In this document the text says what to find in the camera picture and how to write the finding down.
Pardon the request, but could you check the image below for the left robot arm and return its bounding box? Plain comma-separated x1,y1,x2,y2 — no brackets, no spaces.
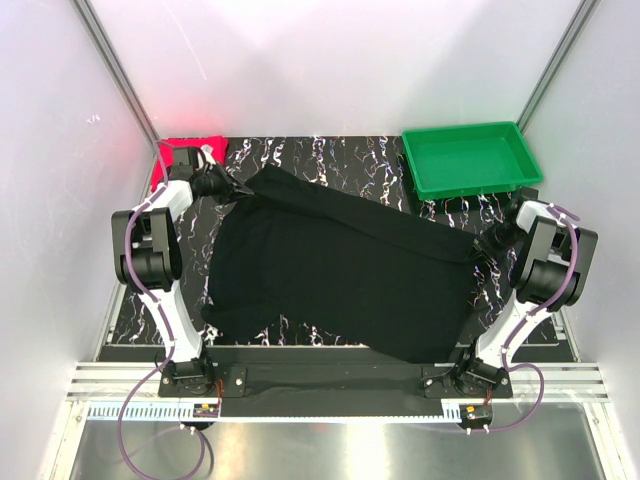
111,165,253,397

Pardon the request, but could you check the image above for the aluminium front rail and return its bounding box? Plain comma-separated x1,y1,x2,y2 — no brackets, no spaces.
67,363,609,403

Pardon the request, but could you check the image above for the aluminium frame post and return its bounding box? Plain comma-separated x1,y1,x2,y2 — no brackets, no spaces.
70,0,160,146
517,0,601,134

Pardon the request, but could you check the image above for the aluminium frame post right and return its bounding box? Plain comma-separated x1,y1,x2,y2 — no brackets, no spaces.
517,0,601,134

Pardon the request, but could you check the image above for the folded red t shirt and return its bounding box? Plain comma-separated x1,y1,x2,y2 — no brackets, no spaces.
150,136,229,193

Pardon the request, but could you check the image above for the black t shirt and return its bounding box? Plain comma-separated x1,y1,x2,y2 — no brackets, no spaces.
201,165,475,363

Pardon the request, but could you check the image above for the green plastic bin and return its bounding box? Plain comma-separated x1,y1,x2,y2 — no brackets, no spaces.
402,121,543,201

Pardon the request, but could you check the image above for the aluminium frame post left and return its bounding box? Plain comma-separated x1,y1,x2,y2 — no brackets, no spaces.
70,0,160,146

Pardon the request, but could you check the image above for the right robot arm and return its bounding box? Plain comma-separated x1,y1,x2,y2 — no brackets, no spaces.
448,200,599,397

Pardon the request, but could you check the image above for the shiny steel front plate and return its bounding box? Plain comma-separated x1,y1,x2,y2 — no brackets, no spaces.
71,407,605,479

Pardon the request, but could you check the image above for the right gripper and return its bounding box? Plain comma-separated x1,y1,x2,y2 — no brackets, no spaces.
469,220,527,263

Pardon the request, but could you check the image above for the white slotted cable duct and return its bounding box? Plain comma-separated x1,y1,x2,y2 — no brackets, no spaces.
88,401,462,425

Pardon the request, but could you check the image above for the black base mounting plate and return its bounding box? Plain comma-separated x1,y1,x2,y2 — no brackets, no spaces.
159,346,512,421

